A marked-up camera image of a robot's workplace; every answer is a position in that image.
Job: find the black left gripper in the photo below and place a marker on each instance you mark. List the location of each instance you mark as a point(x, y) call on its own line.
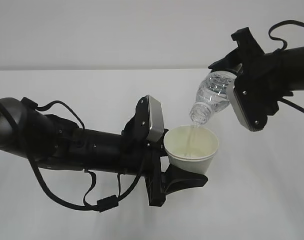
point(145, 157)

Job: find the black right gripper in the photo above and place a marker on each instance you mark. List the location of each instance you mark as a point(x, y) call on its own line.
point(265, 75)

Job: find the white paper cup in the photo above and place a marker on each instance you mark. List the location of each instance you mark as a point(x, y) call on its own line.
point(191, 148)

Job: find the clear green-label water bottle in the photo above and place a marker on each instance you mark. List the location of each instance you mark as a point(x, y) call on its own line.
point(211, 96)

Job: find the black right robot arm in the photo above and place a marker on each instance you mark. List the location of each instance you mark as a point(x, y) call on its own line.
point(297, 83)

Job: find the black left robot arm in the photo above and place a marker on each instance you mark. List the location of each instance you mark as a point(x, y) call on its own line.
point(54, 143)

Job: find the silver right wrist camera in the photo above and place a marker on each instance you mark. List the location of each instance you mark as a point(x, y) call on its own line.
point(247, 110)

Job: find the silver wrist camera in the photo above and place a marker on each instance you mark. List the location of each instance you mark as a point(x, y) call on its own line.
point(247, 110)
point(156, 123)

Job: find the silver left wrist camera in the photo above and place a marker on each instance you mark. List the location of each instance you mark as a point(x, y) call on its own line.
point(156, 123)

